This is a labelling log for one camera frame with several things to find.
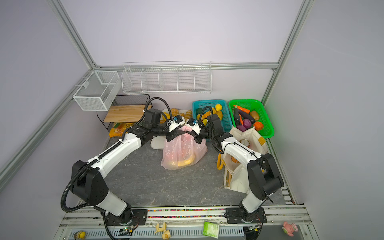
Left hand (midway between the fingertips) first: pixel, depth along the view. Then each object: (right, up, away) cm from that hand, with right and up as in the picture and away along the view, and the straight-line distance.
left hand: (183, 129), depth 79 cm
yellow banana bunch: (+2, -19, +4) cm, 19 cm away
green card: (+14, -46, -10) cm, 50 cm away
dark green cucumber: (+37, +11, +32) cm, 51 cm away
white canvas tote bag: (+28, -25, -1) cm, 38 cm away
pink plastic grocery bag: (-1, -11, +1) cm, 12 cm away
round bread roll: (-10, +13, +36) cm, 40 cm away
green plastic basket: (+56, -2, +22) cm, 60 cm away
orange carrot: (+43, +15, +37) cm, 59 cm away
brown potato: (+51, +10, +33) cm, 62 cm away
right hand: (+2, -1, +4) cm, 5 cm away
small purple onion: (+43, +4, +26) cm, 50 cm away
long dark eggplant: (+45, +9, +33) cm, 56 cm away
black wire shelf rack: (-41, +14, +21) cm, 48 cm away
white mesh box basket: (-57, +25, +17) cm, 65 cm away
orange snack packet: (-46, 0, +20) cm, 50 cm away
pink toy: (+50, -45, -11) cm, 69 cm away
